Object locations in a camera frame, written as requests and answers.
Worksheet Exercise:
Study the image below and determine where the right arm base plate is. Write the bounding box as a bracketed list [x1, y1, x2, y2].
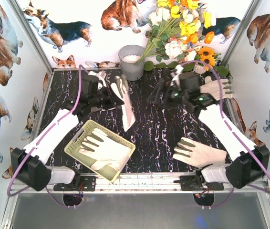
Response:
[173, 168, 224, 191]

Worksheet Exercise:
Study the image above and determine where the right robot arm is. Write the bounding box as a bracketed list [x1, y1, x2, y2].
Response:
[148, 72, 270, 189]

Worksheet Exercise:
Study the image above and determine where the white green work glove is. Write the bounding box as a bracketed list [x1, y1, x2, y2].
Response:
[78, 128, 131, 171]

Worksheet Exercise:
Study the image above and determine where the white ribbed flower pot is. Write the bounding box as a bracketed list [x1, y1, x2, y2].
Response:
[193, 63, 207, 74]

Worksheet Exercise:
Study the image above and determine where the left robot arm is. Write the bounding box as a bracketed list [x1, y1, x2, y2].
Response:
[7, 71, 129, 196]

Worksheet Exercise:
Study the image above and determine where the far right work glove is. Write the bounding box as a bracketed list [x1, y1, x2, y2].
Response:
[200, 76, 233, 101]

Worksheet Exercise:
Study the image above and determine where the grey bucket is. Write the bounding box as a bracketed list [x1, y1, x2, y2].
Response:
[118, 45, 145, 81]

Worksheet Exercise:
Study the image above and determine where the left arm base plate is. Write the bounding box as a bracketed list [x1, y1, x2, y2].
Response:
[53, 174, 96, 191]

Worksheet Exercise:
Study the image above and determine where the yellow-green storage basket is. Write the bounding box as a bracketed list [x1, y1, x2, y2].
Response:
[64, 120, 135, 183]

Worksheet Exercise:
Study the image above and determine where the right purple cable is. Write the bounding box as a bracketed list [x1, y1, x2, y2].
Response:
[180, 60, 270, 210]

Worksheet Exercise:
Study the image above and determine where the artificial flower bouquet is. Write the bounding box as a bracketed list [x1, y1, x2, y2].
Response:
[136, 0, 232, 71]

